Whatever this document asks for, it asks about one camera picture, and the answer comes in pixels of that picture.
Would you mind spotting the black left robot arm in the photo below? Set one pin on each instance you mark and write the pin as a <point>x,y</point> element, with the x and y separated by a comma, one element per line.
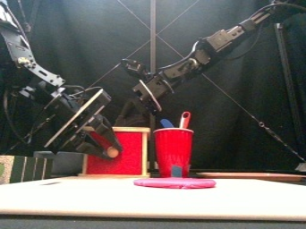
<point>24,58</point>

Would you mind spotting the green striped box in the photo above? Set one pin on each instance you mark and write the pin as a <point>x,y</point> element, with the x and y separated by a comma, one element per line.
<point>26,168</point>

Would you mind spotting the red plastic cup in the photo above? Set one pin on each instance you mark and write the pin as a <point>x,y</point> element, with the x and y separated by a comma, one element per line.
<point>174,152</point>

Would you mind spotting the black metal frame post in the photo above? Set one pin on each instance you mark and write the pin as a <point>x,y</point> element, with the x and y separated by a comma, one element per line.
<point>289,83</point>

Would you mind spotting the grey box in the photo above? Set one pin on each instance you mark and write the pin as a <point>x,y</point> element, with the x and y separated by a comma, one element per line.
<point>66,163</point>

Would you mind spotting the vertical metal frame pole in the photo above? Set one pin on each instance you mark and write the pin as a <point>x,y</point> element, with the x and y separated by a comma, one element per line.
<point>152,35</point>

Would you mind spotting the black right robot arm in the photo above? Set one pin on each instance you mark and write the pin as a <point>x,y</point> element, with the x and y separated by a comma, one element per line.
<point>223,38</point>

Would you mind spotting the white cutting board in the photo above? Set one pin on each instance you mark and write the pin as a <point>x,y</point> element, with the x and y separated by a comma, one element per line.
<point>151,202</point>

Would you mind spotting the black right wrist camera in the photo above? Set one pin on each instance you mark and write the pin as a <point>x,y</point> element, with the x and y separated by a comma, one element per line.
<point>134,68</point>

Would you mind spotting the flat wooden board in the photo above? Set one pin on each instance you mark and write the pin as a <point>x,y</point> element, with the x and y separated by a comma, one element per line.
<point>254,176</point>

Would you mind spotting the red wooden drawer box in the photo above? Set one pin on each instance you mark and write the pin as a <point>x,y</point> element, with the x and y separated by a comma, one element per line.
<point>127,152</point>

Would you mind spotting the flat pink dough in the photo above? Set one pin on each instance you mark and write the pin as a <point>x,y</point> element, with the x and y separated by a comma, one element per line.
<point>174,182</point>

